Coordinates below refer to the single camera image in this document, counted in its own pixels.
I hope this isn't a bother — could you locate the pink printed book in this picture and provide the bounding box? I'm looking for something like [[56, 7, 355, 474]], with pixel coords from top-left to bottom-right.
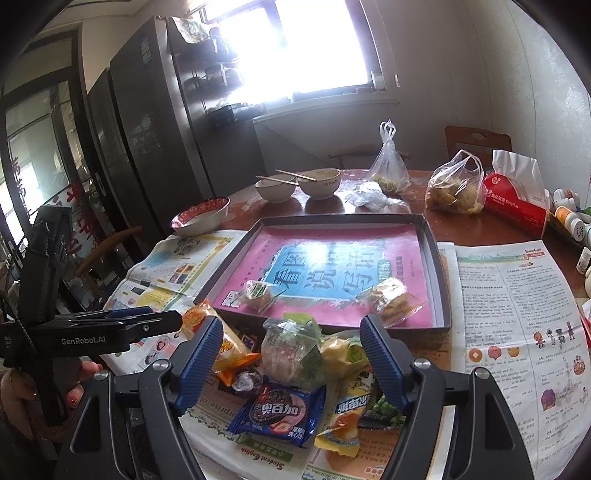
[[213, 227, 437, 326]]

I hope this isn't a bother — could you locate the red patterned bowl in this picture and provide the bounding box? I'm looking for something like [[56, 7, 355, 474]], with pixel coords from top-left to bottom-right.
[[171, 197, 230, 237]]

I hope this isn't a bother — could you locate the colourful picture newspaper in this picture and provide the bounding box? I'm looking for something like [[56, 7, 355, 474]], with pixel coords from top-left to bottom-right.
[[104, 228, 458, 480]]

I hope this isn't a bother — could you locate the wooden chair with cutout back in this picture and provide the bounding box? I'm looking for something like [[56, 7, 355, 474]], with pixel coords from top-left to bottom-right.
[[444, 126, 513, 162]]

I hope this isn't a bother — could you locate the tied clear plastic bag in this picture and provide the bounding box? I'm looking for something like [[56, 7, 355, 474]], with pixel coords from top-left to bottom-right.
[[367, 121, 411, 195]]

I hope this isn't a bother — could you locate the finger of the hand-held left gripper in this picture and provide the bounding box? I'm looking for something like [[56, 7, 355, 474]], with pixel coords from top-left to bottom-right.
[[122, 310, 183, 345], [58, 306, 155, 324]]

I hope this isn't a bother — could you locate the white bowl with food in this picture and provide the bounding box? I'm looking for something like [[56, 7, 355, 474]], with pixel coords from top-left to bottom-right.
[[297, 168, 341, 200]]

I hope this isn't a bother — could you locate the round rice cake packet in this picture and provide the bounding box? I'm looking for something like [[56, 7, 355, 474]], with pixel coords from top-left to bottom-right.
[[240, 279, 279, 312]]

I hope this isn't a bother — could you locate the grey cardboard box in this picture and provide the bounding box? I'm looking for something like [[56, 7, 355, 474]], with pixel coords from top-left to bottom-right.
[[202, 213, 452, 333]]

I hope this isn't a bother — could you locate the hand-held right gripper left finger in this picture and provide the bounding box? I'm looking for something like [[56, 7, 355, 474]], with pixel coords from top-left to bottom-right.
[[54, 316, 225, 480]]

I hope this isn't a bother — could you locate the curved wooden armchair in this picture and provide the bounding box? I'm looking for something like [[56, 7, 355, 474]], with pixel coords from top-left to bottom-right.
[[76, 226, 144, 296]]

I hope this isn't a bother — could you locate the light green snack packet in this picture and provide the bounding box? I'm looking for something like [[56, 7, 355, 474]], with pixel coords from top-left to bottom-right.
[[283, 312, 324, 334]]

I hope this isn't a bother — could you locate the person's left hand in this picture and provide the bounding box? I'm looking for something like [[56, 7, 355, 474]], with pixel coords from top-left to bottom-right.
[[2, 362, 105, 439]]

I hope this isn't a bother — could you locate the dark green pea packet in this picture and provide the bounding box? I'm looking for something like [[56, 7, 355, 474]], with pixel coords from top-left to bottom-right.
[[359, 394, 408, 428]]

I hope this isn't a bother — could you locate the empty white bowl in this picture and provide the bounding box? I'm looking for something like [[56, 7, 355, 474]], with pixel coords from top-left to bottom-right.
[[255, 178, 296, 204]]

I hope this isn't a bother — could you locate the red tissue pack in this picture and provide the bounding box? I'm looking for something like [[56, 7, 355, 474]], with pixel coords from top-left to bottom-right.
[[482, 150, 551, 239]]

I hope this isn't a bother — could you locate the dark refrigerator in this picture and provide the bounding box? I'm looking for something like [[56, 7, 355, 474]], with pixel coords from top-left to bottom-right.
[[88, 16, 259, 234]]

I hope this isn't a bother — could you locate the orange snack packet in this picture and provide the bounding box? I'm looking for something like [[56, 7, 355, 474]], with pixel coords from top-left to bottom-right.
[[180, 300, 262, 386]]

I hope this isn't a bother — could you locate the orange pill bottle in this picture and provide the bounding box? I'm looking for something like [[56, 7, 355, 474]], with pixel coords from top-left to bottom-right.
[[554, 206, 587, 240]]

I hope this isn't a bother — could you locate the blue cookie packet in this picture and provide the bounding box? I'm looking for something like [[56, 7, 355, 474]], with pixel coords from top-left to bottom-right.
[[226, 383, 327, 449]]

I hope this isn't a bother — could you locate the crumpled clear plastic bag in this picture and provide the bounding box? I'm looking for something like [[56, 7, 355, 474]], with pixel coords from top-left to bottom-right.
[[345, 181, 411, 214]]

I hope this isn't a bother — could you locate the glass door with red decals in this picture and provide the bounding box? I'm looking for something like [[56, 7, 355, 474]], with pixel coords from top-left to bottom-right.
[[0, 28, 109, 301]]

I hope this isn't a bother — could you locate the bright window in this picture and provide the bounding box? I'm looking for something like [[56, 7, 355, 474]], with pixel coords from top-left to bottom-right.
[[203, 0, 386, 104]]

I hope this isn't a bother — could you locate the yellow jelly packet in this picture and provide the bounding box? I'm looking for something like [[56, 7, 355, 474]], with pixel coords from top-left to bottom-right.
[[314, 369, 372, 450]]

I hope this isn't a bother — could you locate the plastic bag of fried food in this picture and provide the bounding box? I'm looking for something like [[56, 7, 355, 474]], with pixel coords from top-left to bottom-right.
[[425, 150, 485, 215]]

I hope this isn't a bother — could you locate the clear bagged pastry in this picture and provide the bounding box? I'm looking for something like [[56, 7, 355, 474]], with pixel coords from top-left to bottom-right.
[[261, 318, 326, 386]]

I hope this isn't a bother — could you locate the clear crispy snack packet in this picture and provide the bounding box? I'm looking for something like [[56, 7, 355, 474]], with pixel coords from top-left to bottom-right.
[[367, 284, 424, 329]]

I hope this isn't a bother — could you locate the dark foil candy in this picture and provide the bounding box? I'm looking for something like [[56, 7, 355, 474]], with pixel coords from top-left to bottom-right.
[[230, 369, 265, 394]]

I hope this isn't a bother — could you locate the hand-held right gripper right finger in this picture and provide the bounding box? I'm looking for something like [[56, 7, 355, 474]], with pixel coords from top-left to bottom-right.
[[359, 315, 541, 480]]

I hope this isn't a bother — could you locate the newspaper with text columns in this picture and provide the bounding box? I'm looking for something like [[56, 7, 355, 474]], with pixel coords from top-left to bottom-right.
[[436, 240, 591, 480]]

